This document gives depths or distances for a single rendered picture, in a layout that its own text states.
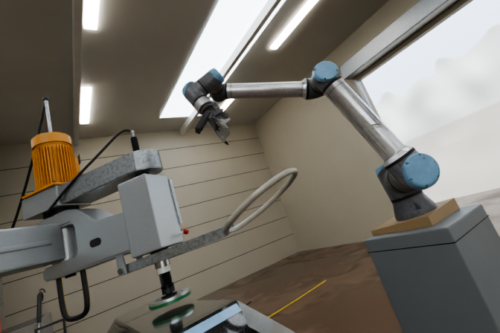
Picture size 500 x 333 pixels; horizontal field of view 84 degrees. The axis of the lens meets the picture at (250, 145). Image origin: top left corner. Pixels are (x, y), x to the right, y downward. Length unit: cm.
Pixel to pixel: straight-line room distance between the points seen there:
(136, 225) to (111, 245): 20
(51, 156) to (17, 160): 476
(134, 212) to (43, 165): 79
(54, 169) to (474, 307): 230
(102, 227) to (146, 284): 481
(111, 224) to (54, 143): 77
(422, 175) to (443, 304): 52
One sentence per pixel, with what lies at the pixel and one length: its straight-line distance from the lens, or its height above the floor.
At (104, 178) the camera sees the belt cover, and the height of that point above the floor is 162.
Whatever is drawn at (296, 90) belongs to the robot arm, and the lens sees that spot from 154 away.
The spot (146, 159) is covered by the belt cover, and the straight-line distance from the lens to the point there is 171.
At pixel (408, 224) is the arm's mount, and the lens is 147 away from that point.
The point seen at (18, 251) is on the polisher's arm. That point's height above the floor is 135.
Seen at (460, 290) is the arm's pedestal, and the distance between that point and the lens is 143.
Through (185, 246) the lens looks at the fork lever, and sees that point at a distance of 158.
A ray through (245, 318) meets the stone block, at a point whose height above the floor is 77.
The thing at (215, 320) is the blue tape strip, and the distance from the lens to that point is 126.
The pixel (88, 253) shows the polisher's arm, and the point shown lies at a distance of 193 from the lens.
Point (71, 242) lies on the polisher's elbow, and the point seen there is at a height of 135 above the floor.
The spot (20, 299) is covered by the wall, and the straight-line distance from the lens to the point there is 652.
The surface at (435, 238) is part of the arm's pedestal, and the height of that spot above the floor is 82.
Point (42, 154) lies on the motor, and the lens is 227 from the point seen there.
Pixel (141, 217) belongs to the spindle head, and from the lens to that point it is 166.
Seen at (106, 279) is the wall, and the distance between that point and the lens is 650.
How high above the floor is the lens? 109
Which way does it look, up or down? 15 degrees up
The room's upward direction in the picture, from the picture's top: 19 degrees counter-clockwise
